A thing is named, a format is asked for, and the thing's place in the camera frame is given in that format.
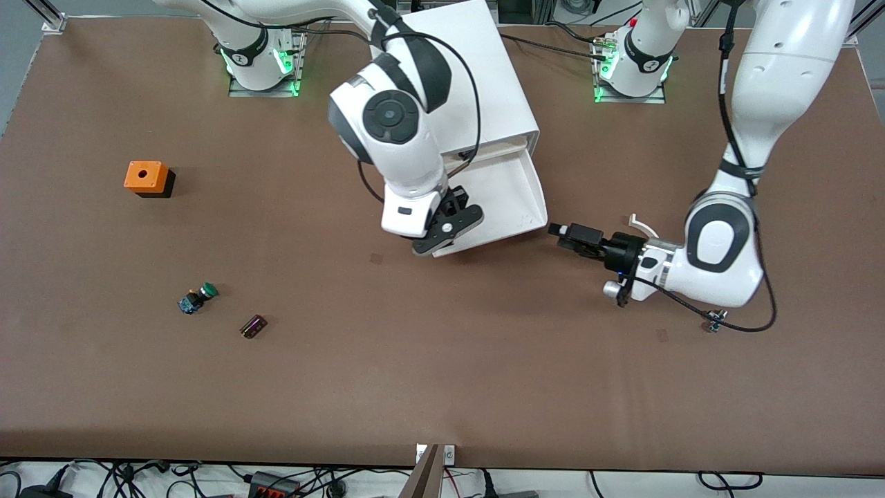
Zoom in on orange button enclosure box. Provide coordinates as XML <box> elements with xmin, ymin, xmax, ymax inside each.
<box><xmin>124</xmin><ymin>160</ymin><xmax>176</xmax><ymax>199</ymax></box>

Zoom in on brown angled post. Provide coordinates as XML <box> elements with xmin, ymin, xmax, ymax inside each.
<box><xmin>399</xmin><ymin>444</ymin><xmax>446</xmax><ymax>498</ymax></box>

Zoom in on white drawer cabinet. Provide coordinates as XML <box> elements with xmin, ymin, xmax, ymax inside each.
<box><xmin>366</xmin><ymin>0</ymin><xmax>541</xmax><ymax>161</ymax></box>

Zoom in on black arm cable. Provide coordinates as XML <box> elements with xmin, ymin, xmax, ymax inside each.
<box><xmin>649</xmin><ymin>0</ymin><xmax>779</xmax><ymax>335</ymax></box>
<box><xmin>207</xmin><ymin>0</ymin><xmax>483</xmax><ymax>205</ymax></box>

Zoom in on white semicircular plastic bracket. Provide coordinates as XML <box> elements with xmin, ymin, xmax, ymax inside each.
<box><xmin>628</xmin><ymin>214</ymin><xmax>662</xmax><ymax>240</ymax></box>

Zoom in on black power strip red switches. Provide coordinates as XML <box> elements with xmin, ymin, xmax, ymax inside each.
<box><xmin>248</xmin><ymin>470</ymin><xmax>304</xmax><ymax>498</ymax></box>

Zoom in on green push button switch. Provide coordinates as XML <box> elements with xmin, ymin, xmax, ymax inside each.
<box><xmin>178</xmin><ymin>282</ymin><xmax>220</xmax><ymax>316</ymax></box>

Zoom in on black cable on table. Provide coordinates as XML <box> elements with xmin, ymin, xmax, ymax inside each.
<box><xmin>498</xmin><ymin>19</ymin><xmax>609</xmax><ymax>62</ymax></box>

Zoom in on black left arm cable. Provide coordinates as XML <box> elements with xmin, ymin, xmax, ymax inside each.
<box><xmin>649</xmin><ymin>0</ymin><xmax>779</xmax><ymax>335</ymax></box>

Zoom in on black looped cable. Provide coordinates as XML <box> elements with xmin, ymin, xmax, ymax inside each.
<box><xmin>696</xmin><ymin>471</ymin><xmax>764</xmax><ymax>491</ymax></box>

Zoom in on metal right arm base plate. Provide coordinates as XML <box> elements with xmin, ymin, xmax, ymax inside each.
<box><xmin>227</xmin><ymin>28</ymin><xmax>306</xmax><ymax>98</ymax></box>

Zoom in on white drawer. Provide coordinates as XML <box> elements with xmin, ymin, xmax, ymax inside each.
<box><xmin>430</xmin><ymin>148</ymin><xmax>549</xmax><ymax>259</ymax></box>

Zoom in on aluminium frame profile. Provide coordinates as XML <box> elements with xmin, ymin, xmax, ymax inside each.
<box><xmin>24</xmin><ymin>0</ymin><xmax>68</xmax><ymax>33</ymax></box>

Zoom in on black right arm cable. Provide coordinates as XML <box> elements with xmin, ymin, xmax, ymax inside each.
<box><xmin>207</xmin><ymin>0</ymin><xmax>483</xmax><ymax>205</ymax></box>

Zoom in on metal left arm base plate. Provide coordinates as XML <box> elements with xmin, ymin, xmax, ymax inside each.
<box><xmin>592</xmin><ymin>31</ymin><xmax>669</xmax><ymax>105</ymax></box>

